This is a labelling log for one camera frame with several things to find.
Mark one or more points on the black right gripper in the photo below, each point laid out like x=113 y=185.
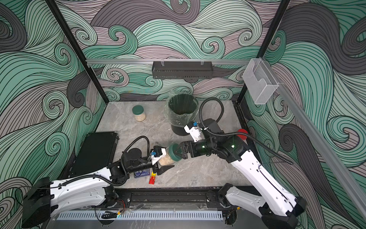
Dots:
x=187 y=148

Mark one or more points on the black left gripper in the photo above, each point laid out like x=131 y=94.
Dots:
x=160 y=171

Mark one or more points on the green jar lid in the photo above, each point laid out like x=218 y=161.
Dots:
x=172 y=153

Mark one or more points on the glass oatmeal jar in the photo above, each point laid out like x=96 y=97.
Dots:
x=167 y=158

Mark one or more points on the black bin with green liner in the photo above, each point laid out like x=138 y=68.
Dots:
x=181 y=109

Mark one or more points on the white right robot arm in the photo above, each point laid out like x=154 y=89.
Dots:
x=277 y=207

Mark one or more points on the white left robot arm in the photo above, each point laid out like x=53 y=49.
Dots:
x=48 y=198

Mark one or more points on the green-lidded oatmeal jar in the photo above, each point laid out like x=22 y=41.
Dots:
x=139 y=113

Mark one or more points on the red yellow toy block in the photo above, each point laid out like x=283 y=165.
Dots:
x=152 y=178

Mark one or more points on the blue card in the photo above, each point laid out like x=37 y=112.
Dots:
x=142 y=173

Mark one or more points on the black flat tray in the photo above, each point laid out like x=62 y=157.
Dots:
x=97 y=151

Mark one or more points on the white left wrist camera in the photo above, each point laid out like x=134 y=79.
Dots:
x=157 y=154

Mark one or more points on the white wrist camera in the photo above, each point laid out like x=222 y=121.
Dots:
x=157 y=154
x=196 y=133

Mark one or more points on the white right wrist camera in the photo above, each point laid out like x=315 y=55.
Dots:
x=196 y=133

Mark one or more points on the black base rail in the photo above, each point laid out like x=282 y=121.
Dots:
x=205 y=196

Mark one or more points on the black wall shelf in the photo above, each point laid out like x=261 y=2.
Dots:
x=190 y=70

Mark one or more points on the clear acrylic wall holder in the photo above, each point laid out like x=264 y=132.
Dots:
x=259 y=78

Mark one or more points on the white slotted cable duct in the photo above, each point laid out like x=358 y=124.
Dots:
x=146 y=215

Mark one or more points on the black corner frame post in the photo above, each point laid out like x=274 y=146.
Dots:
x=70 y=37

